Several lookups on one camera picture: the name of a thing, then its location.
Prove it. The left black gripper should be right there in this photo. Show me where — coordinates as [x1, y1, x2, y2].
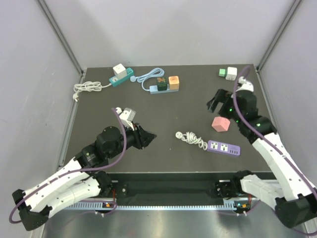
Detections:
[107, 121, 157, 159]

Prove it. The pink cube plug adapter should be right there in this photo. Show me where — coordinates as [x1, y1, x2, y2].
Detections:
[211, 117, 230, 132]

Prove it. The white strip cord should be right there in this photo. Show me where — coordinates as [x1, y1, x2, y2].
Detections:
[175, 131, 208, 151]

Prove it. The purple power strip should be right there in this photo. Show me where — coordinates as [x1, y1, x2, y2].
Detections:
[207, 140, 241, 157]

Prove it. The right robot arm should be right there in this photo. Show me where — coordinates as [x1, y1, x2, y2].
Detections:
[207, 89, 317, 228]

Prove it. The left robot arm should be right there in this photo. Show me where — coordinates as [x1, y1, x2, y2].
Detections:
[12, 124, 156, 231]

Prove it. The small green cube adapter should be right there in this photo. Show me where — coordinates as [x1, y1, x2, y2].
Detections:
[218, 68, 227, 77]

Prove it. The white cube adapter far right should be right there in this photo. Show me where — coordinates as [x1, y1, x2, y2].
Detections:
[225, 66, 237, 81]

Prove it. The orange cube adapter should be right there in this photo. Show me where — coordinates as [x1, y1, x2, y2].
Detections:
[168, 75, 180, 90]

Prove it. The light blue power strip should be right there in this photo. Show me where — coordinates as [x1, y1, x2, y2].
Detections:
[149, 85, 179, 94]

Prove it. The dark green cube adapter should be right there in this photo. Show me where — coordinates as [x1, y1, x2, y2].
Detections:
[157, 77, 168, 91]

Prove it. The teal power strip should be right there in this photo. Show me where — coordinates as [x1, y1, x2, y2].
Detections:
[109, 67, 135, 88]

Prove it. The white cube adapter on teal strip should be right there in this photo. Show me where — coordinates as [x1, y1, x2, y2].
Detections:
[112, 63, 127, 79]

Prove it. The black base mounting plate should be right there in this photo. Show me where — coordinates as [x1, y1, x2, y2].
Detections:
[112, 180, 246, 198]

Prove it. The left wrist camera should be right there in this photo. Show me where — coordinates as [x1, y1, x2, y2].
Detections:
[115, 107, 136, 127]

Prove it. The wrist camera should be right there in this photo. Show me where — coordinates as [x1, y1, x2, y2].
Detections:
[115, 107, 136, 127]
[236, 76, 254, 93]

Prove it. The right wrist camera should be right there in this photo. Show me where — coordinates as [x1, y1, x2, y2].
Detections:
[236, 76, 254, 93]

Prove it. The right aluminium frame post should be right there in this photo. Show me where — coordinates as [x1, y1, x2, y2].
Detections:
[256, 0, 303, 73]

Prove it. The aluminium frame post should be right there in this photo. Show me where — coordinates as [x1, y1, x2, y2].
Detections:
[35, 0, 84, 75]
[256, 0, 303, 73]

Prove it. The light blue coiled cord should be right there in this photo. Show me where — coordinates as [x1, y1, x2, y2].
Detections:
[130, 67, 165, 92]

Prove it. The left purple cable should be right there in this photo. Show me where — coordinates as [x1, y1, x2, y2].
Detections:
[8, 107, 128, 225]

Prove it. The white coiled cord left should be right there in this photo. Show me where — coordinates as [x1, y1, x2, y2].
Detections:
[72, 81, 112, 103]

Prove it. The slotted cable duct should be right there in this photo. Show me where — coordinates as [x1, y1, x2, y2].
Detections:
[65, 200, 250, 211]

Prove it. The left aluminium frame post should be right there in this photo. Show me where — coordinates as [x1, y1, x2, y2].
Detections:
[35, 0, 84, 75]

